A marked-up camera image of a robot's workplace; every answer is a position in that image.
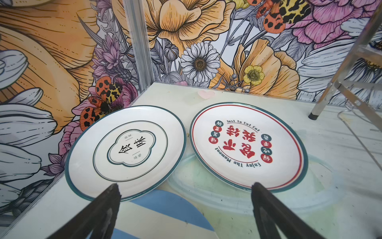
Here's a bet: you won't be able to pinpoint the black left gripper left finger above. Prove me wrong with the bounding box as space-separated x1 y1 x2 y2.
49 183 121 239

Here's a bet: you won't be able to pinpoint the white plate red characters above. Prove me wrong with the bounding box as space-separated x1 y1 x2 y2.
190 102 308 192

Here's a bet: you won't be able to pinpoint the white plate green rim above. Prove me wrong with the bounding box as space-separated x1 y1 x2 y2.
65 106 187 201

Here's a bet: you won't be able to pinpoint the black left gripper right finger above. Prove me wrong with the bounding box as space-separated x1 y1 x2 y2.
251 182 323 239

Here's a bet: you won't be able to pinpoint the chrome two-tier dish rack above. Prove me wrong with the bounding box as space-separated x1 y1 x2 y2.
308 0 382 171

